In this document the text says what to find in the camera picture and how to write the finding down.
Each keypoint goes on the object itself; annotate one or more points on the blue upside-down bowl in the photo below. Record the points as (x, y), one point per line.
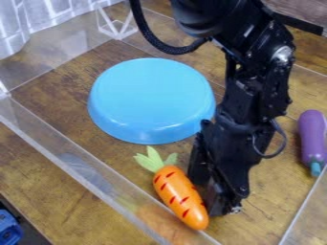
(150, 101)

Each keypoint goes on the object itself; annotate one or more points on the clear acrylic enclosure wall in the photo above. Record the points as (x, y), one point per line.
(71, 178)

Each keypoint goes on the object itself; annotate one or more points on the white curtain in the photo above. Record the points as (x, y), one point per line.
(28, 16)

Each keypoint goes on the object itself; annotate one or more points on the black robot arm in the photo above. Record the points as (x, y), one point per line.
(259, 54)

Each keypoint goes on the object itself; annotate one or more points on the blue object at corner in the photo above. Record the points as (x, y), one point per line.
(11, 232)

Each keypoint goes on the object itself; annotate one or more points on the orange toy carrot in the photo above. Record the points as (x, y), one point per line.
(175, 188)

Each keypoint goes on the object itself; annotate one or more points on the purple toy eggplant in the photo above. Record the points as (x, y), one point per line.
(313, 131)

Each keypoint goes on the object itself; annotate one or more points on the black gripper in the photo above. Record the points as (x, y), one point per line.
(227, 149)

